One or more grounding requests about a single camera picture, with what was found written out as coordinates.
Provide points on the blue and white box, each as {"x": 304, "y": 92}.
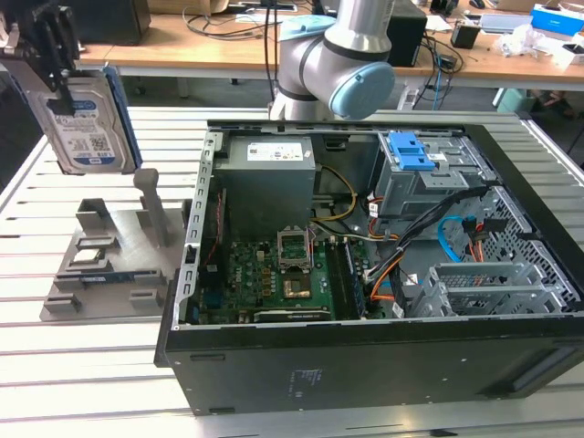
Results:
{"x": 556, "y": 17}

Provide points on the green motherboard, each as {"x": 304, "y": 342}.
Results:
{"x": 248, "y": 274}

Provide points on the grey optical drive cage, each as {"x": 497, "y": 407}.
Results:
{"x": 410, "y": 187}

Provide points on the blue RAM stick in slot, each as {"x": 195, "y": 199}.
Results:
{"x": 355, "y": 278}

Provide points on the large black box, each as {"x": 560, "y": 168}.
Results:
{"x": 114, "y": 20}

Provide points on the blue plastic drive latch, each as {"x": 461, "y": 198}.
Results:
{"x": 408, "y": 153}

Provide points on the clear plastic bag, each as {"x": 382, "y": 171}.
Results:
{"x": 520, "y": 41}

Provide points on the white power strip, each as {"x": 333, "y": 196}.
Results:
{"x": 407, "y": 98}

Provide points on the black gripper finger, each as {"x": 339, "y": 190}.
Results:
{"x": 57, "y": 68}

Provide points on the hard disk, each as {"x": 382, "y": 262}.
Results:
{"x": 86, "y": 137}

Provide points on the black open PC case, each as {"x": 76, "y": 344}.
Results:
{"x": 365, "y": 365}

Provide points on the cardboard box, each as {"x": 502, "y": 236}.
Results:
{"x": 187, "y": 5}

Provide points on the CPU socket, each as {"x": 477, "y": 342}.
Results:
{"x": 294, "y": 251}

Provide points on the small white box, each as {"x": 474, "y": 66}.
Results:
{"x": 568, "y": 54}

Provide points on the wooden desk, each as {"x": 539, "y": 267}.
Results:
{"x": 182, "y": 55}

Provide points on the black speaker box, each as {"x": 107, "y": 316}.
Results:
{"x": 406, "y": 38}

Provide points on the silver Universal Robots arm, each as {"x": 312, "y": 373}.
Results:
{"x": 319, "y": 59}

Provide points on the grey power supply unit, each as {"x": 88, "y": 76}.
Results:
{"x": 264, "y": 191}

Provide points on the pale green bin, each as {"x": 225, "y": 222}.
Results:
{"x": 513, "y": 100}

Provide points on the black pen cup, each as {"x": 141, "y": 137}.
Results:
{"x": 465, "y": 37}

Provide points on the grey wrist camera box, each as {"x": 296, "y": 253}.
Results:
{"x": 9, "y": 41}

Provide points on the black graphics card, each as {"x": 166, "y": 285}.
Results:
{"x": 292, "y": 315}

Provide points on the grey parts rack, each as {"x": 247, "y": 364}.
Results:
{"x": 123, "y": 242}

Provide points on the silver CPU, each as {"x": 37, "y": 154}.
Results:
{"x": 87, "y": 258}

